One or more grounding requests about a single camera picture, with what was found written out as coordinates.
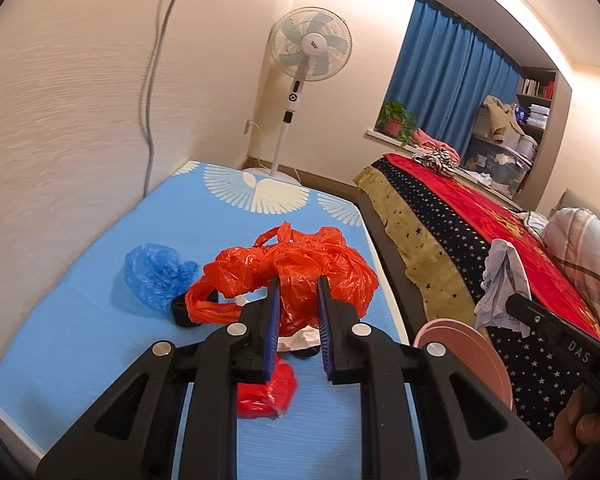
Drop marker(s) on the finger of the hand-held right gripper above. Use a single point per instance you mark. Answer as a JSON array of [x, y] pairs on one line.
[[527, 312]]

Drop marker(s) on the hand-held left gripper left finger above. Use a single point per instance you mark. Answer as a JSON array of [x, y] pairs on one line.
[[274, 330]]

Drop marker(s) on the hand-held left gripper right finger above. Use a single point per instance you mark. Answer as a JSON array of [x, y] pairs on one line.
[[325, 330]]

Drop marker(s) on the white tissue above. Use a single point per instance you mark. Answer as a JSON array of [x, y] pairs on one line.
[[300, 340]]

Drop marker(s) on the small red plastic wrapper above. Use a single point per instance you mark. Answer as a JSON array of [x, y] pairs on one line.
[[280, 390]]

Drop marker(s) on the orange plastic bag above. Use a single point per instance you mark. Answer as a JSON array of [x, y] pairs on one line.
[[300, 265]]

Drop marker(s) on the pink bin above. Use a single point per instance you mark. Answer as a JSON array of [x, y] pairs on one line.
[[460, 345]]

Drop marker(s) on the small black item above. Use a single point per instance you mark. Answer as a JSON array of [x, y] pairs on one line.
[[185, 312]]

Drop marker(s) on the blue plastic bag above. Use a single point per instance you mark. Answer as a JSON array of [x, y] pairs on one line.
[[152, 270]]

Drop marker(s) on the person's right hand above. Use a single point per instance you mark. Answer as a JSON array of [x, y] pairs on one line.
[[587, 430]]

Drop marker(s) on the light blue cloth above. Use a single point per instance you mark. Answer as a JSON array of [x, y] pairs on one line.
[[500, 280]]

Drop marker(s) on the plaid pillow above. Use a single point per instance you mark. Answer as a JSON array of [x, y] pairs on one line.
[[585, 245]]

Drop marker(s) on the bed with red blanket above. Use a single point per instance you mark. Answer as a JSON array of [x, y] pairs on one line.
[[455, 245]]

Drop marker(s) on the red blanket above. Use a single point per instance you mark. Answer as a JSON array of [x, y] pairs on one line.
[[480, 210]]

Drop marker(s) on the olive star-print bed skirt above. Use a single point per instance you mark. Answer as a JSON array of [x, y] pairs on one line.
[[420, 245]]

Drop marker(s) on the clear storage box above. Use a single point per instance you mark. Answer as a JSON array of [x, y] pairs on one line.
[[500, 165]]

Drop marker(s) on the metal pot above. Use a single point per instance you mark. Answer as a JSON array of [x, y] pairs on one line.
[[527, 147]]

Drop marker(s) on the black-and-white striped cloth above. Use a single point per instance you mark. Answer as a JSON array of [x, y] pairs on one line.
[[437, 162]]

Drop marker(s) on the beige garment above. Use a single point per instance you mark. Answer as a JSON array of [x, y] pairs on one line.
[[500, 115]]

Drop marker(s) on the white window sill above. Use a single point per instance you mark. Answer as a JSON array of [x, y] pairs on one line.
[[380, 136]]

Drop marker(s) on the pink cloth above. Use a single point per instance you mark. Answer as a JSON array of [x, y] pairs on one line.
[[425, 137]]

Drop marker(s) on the wooden shelf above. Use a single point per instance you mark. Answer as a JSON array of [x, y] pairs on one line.
[[550, 110]]

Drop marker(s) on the potted green plant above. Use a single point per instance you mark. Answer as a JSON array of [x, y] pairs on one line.
[[392, 125]]

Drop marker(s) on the blue curtain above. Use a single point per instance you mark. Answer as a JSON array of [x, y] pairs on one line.
[[445, 75]]

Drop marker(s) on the white standing fan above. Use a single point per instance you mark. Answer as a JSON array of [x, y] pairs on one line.
[[310, 42]]

